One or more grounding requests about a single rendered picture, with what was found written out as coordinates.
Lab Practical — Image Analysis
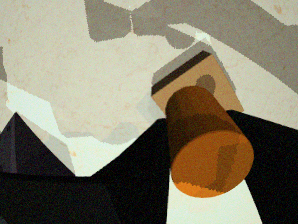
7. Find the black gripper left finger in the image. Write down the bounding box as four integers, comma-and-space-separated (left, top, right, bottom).
0, 119, 170, 224

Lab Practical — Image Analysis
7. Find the brown square block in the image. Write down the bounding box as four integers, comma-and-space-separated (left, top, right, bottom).
152, 51, 245, 115

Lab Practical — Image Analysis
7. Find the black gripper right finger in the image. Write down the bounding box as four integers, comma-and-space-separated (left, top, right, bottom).
226, 111, 298, 224

